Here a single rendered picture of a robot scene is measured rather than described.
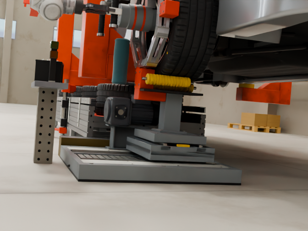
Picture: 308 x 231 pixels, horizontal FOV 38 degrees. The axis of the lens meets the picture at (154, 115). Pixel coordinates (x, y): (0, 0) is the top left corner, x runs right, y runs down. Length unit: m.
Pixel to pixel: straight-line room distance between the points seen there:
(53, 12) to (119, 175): 0.79
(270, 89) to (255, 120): 3.92
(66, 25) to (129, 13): 2.44
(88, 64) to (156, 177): 1.03
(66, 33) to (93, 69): 2.00
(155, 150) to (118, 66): 0.56
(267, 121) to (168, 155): 7.51
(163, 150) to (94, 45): 0.93
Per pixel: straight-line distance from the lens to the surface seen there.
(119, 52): 2.56
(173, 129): 2.51
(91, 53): 2.88
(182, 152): 2.33
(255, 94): 5.53
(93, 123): 2.98
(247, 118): 9.71
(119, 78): 2.55
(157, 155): 2.28
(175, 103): 2.51
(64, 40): 4.82
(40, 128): 2.54
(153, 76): 2.36
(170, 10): 2.20
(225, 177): 2.28
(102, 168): 2.06
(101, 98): 3.22
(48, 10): 2.04
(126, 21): 2.45
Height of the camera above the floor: 0.37
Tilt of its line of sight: 1 degrees down
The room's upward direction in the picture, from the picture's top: 5 degrees clockwise
